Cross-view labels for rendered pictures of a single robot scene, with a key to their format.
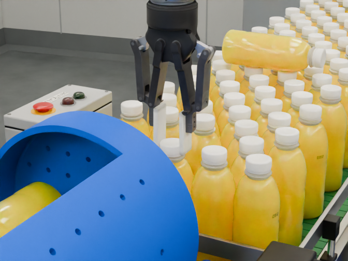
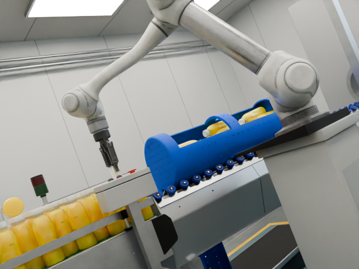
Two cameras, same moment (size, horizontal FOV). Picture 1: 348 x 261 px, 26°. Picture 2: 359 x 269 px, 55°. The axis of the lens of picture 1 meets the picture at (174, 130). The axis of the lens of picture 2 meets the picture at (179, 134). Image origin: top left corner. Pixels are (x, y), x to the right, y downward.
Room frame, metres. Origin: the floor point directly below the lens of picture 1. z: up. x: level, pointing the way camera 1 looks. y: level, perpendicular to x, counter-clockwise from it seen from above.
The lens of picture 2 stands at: (2.28, 1.10, 1.11)
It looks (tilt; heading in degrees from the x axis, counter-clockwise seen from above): 3 degrees up; 211
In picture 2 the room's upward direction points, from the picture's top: 21 degrees counter-clockwise
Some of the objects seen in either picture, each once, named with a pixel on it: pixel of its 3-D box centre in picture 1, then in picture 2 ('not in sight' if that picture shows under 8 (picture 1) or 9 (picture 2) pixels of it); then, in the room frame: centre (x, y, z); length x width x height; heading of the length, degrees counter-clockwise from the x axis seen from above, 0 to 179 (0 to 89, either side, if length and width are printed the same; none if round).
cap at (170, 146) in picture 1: (172, 148); not in sight; (1.09, 0.00, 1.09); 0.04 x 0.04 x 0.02
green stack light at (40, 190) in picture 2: not in sight; (41, 190); (1.15, -0.45, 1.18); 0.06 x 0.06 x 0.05
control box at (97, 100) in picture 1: (61, 127); (125, 189); (1.29, 0.21, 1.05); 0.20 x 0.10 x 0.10; 153
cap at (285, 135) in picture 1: (287, 136); not in sight; (1.14, -0.18, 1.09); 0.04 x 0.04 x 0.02
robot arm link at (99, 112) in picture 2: not in sight; (88, 103); (1.10, 0.01, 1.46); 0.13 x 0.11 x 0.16; 25
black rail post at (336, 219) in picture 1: (330, 239); not in sight; (1.08, -0.25, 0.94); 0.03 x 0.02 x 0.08; 153
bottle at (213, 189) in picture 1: (213, 214); not in sight; (1.06, -0.06, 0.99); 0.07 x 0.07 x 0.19
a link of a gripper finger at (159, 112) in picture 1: (159, 126); (117, 172); (1.10, 0.02, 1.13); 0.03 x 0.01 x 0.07; 153
